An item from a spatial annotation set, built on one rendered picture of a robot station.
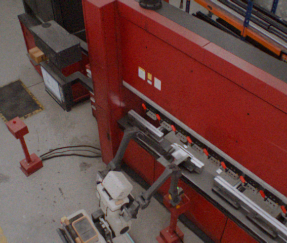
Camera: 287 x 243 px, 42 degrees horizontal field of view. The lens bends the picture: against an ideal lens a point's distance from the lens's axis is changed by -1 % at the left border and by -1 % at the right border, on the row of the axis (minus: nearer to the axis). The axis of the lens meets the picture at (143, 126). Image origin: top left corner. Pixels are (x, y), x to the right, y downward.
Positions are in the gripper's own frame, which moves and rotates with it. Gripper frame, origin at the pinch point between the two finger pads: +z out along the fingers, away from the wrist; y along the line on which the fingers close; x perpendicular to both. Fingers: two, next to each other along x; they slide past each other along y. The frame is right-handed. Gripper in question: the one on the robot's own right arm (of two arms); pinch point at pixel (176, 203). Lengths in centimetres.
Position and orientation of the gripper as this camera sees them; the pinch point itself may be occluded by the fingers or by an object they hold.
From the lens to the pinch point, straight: 365.3
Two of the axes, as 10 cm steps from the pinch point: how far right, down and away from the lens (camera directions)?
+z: 2.2, 5.6, 8.0
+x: -5.5, -6.0, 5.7
